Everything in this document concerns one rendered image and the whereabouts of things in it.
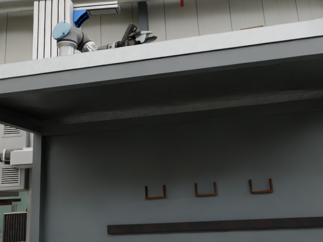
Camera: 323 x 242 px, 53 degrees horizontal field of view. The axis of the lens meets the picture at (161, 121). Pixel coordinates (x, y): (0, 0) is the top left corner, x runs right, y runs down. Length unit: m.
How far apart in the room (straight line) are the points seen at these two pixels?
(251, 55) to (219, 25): 9.70
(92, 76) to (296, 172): 0.85
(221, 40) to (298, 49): 0.17
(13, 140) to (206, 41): 1.60
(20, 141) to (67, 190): 0.76
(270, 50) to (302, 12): 10.42
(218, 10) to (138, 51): 9.93
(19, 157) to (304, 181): 1.35
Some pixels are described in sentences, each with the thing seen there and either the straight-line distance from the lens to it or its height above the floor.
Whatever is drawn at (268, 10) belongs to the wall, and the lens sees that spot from 10.96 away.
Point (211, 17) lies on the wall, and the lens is 10.59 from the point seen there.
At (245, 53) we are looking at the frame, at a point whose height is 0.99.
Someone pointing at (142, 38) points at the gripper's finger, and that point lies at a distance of 1.63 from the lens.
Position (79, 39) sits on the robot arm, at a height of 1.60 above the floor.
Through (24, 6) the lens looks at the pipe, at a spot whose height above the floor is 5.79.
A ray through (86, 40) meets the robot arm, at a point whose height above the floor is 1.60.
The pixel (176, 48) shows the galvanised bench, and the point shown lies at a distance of 0.80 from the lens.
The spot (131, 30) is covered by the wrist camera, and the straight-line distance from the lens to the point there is 1.73.
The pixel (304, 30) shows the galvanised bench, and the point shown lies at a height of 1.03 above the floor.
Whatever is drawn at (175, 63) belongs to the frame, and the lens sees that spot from 0.79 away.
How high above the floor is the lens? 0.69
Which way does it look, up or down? 13 degrees up
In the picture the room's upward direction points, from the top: 3 degrees counter-clockwise
